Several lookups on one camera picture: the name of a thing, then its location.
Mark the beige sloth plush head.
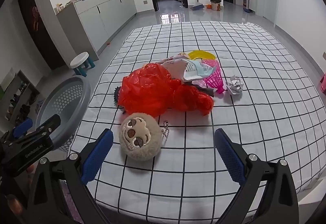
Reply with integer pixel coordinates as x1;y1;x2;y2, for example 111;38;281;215
119;113;163;161

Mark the red plastic bag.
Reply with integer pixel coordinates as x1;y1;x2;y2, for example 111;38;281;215
118;63;214;117

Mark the grey cloth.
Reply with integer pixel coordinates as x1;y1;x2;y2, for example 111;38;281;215
194;85;215;97

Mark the pink plastic shuttlecock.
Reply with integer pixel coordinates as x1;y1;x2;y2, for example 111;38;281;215
201;59;224;94

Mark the pink snack wrapper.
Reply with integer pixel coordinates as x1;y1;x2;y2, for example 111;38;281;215
157;53;191;70

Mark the white wet wipes packet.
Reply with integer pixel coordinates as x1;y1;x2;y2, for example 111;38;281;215
183;59;217;82

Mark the yellow plastic lid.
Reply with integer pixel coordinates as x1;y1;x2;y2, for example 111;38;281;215
188;50;216;60

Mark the small trash bin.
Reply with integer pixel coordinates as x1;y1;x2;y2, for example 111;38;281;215
210;0;221;11

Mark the person's left hand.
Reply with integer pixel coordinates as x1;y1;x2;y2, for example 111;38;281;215
4;165;35;222

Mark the grey shoe rack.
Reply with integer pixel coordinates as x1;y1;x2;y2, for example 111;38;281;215
1;71;40;131

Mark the grey perforated laundry basket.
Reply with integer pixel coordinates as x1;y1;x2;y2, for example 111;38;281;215
35;76;91;152

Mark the white teal child stool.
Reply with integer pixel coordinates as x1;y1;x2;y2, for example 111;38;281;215
70;52;95;77

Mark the grey sideboard cabinet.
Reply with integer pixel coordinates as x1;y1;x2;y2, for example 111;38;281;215
56;0;137;61

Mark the dark wooden door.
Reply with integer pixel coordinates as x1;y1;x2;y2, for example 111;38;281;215
18;0;65;70

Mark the black white checkered tablecloth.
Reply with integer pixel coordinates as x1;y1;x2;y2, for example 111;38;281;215
71;21;325;223

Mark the broom with blue dustpan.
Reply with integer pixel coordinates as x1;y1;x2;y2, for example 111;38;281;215
191;0;204;11

